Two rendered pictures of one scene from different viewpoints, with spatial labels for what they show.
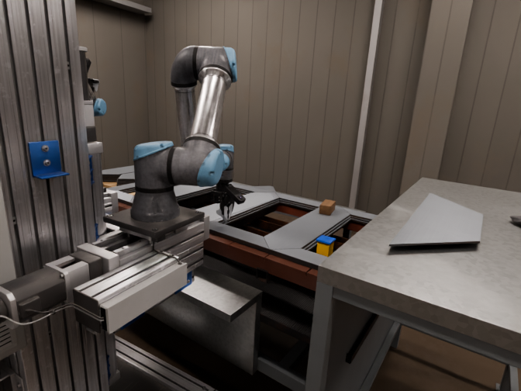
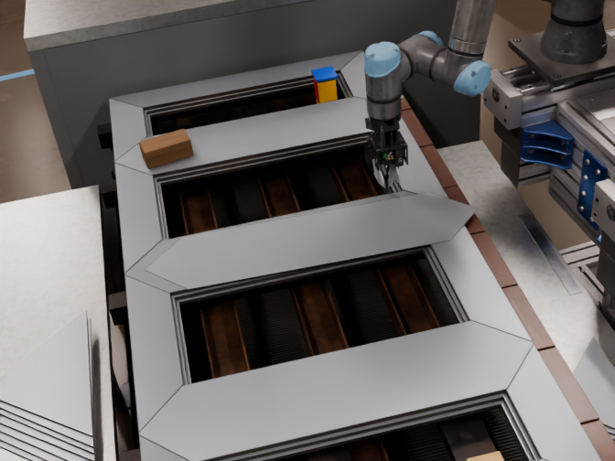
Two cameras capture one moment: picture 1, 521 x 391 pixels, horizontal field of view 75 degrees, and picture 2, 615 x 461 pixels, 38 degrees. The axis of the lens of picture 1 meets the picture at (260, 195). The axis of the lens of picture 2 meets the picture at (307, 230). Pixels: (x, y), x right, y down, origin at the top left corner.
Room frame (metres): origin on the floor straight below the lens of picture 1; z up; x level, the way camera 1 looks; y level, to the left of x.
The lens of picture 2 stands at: (2.78, 1.29, 2.10)
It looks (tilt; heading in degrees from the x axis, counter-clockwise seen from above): 39 degrees down; 228
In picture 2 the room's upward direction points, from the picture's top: 7 degrees counter-clockwise
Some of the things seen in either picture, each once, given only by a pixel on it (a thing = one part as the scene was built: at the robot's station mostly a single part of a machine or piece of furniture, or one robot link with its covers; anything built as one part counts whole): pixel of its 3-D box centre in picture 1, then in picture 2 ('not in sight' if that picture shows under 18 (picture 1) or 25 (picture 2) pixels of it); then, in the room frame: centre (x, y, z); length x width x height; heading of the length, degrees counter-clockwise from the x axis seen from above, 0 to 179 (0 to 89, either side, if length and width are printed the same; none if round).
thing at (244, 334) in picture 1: (153, 284); not in sight; (1.53, 0.52, 0.48); 1.30 x 0.04 x 0.35; 56
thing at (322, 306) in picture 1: (375, 326); (281, 155); (1.24, -0.52, 0.51); 1.30 x 0.04 x 1.01; 146
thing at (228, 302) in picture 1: (137, 255); (544, 307); (1.47, 0.57, 0.67); 1.30 x 0.20 x 0.03; 56
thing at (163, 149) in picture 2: (327, 207); (166, 148); (1.75, -0.36, 0.87); 0.12 x 0.06 x 0.05; 157
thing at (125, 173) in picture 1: (153, 172); not in sight; (2.56, 0.83, 0.82); 0.80 x 0.40 x 0.06; 146
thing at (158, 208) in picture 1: (155, 198); (575, 29); (1.03, 0.33, 1.09); 0.15 x 0.15 x 0.10
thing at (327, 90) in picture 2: (323, 264); (327, 107); (1.26, -0.27, 0.78); 0.05 x 0.05 x 0.19; 56
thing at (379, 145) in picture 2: (222, 190); (386, 137); (1.52, 0.17, 0.99); 0.09 x 0.08 x 0.12; 56
